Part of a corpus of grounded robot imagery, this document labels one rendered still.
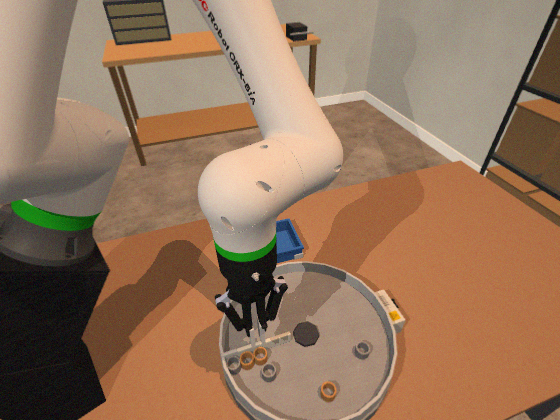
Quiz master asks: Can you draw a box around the bronze bushing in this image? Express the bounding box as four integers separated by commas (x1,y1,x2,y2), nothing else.
321,381,336,402
240,351,254,370
253,347,268,366

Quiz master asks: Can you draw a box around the blue crate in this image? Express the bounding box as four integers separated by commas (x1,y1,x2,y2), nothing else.
276,218,304,263

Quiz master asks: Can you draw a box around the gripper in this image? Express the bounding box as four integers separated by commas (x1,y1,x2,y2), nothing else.
215,274,288,348

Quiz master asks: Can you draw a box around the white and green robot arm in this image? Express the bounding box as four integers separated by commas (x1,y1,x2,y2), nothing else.
0,0,343,285

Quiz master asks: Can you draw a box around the grey metal bushing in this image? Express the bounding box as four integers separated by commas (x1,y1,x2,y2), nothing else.
226,356,241,375
355,341,370,360
262,363,276,382

